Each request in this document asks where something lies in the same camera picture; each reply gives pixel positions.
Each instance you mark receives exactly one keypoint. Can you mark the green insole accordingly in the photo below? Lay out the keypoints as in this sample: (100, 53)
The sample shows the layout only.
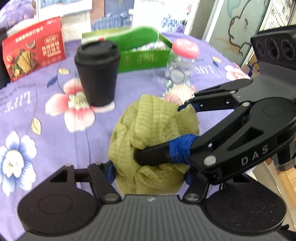
(134, 37)

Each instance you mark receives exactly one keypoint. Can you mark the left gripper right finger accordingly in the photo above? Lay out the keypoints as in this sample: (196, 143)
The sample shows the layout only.
(197, 190)

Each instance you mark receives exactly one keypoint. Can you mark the yellow-green knitted cloth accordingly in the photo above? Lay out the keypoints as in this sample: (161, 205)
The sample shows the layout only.
(147, 122)

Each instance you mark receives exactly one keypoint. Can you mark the dark blue bedroom poster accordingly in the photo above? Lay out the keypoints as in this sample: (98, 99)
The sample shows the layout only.
(116, 15)

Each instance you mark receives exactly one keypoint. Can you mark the green white storage box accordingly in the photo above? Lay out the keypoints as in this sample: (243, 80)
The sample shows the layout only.
(149, 56)

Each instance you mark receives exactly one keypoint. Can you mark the person's hand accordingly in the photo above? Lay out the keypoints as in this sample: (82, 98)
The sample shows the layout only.
(285, 159)

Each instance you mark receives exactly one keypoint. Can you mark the blue bedding poster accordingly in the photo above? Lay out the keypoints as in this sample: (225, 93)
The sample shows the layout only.
(47, 9)

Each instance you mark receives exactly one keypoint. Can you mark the purple floral tablecloth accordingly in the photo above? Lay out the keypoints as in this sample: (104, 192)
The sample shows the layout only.
(46, 123)

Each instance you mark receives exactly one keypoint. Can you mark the black coffee cup with lid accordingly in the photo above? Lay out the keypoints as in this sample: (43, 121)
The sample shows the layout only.
(97, 64)

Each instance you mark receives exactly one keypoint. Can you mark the purple bedding poster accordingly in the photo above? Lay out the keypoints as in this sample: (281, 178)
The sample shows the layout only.
(16, 11)

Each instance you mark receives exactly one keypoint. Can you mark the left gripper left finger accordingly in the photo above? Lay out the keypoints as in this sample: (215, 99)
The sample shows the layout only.
(100, 178)

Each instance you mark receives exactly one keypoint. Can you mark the clear jar pink lid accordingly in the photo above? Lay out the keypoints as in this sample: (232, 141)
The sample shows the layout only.
(181, 62)

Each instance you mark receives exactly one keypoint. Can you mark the red snack box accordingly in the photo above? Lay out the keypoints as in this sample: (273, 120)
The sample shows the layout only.
(33, 48)

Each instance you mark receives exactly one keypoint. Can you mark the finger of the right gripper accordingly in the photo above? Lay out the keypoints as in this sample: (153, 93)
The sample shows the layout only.
(176, 151)
(219, 97)

